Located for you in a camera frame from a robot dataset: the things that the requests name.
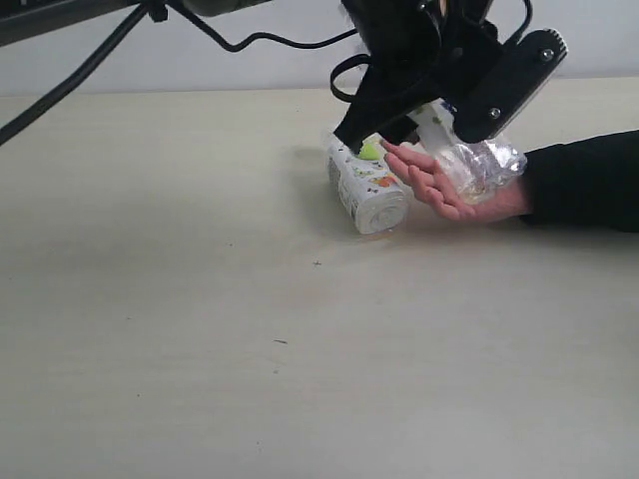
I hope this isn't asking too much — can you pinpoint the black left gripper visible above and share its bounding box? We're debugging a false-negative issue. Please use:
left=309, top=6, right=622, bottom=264
left=332, top=0, right=568, bottom=152

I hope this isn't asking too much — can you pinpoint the blue-white label water bottle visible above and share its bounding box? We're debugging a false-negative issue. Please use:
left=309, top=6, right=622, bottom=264
left=409, top=100, right=527, bottom=205

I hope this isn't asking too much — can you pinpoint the black sleeved right forearm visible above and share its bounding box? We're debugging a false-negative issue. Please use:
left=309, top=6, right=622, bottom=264
left=521, top=131, right=638, bottom=234

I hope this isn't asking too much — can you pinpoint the small green-apple label bottle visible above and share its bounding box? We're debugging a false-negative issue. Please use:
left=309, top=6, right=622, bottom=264
left=325, top=133, right=408, bottom=235

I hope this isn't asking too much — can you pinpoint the person's open right hand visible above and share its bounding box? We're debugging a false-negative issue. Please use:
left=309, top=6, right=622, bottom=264
left=380, top=140, right=532, bottom=224

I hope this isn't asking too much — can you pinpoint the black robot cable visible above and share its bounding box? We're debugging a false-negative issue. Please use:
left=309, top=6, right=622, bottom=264
left=0, top=0, right=534, bottom=148

